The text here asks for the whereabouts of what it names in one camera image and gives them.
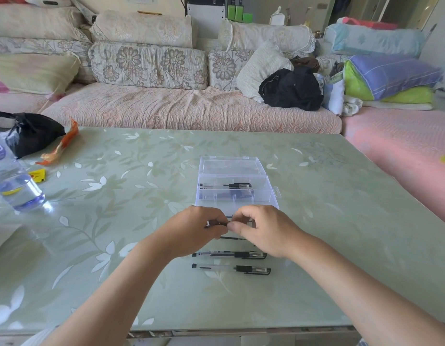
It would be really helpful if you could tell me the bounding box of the person's right hand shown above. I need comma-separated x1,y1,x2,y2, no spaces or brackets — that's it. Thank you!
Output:
228,205,309,259

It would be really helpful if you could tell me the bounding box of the person's left hand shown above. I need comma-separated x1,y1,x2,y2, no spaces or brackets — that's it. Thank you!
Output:
154,206,230,262

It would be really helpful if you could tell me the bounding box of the clear plastic storage box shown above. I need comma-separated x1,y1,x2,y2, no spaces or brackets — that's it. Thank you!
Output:
195,156,282,219

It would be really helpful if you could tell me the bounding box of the person's right forearm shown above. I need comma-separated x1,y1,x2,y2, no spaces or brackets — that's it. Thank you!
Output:
285,234,445,346

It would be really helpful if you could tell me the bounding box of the person's left forearm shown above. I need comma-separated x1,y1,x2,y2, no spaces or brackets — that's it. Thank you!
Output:
42,241,176,346

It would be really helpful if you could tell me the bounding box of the pink quilted sofa seat cover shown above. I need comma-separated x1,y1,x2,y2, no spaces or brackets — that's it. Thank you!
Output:
40,82,342,135

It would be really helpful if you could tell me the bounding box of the black clothing bundle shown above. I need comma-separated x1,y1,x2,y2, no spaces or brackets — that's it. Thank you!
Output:
258,67,325,112

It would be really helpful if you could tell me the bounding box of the white and blue cloth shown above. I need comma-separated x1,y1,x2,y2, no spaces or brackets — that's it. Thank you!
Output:
316,73,345,116

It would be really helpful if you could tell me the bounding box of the white towel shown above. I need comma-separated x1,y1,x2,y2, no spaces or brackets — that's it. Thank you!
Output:
342,95,364,118

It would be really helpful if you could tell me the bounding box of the salmon pink sofa seat cover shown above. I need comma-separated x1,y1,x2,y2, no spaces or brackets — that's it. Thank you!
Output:
341,106,445,227

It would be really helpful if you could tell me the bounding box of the orange snack wrapper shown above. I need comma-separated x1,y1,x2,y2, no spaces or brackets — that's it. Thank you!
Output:
35,118,80,166

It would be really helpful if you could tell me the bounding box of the white textured pillow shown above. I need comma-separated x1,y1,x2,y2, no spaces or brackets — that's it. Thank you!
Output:
236,40,294,104

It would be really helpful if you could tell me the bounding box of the floral sofa back cushion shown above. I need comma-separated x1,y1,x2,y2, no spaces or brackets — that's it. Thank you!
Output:
88,41,208,90
0,36,96,85
317,54,351,76
207,49,256,92

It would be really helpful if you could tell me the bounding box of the brown garment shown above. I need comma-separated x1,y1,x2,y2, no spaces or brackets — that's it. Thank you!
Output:
290,56,321,73

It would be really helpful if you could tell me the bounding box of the clear water bottle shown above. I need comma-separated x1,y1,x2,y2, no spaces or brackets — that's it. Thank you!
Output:
0,125,46,212

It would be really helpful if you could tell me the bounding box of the black plastic bag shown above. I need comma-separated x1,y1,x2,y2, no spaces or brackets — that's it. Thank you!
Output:
0,111,66,159

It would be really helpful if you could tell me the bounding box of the white paper bag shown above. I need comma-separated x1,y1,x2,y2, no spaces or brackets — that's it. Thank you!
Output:
0,223,21,255

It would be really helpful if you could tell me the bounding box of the cream sofa bolster cushion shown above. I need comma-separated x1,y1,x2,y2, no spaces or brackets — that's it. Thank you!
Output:
0,4,92,43
89,10,194,49
218,19,317,58

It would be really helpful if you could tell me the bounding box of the white tissue pack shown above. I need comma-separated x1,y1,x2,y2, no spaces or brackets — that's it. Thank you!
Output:
269,6,285,26

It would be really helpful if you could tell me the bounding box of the light blue bolster pillow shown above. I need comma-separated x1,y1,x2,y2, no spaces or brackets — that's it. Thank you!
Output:
323,23,426,58

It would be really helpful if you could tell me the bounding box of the pale pink sofa seat cover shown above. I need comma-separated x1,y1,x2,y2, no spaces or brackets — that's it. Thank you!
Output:
0,91,56,118

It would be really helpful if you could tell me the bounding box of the pale yellow pillow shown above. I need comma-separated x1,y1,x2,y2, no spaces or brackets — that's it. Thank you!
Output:
0,53,81,96

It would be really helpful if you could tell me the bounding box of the white device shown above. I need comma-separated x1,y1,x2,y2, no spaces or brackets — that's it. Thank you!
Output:
23,0,73,7

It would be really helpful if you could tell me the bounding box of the grey table frame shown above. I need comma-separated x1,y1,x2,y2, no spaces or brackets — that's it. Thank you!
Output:
130,326,360,346

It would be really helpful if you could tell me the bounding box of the white cabinet with black frame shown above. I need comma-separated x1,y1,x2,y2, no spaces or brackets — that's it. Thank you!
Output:
185,0,227,38

